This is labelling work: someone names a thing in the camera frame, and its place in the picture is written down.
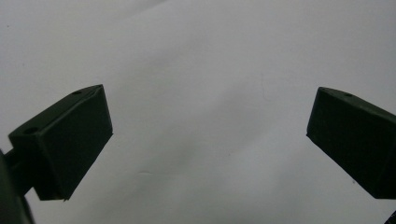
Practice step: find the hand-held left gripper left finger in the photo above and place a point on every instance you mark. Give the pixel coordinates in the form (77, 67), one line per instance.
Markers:
(68, 146)

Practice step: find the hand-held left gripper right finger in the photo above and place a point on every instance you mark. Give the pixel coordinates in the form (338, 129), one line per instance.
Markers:
(355, 140)

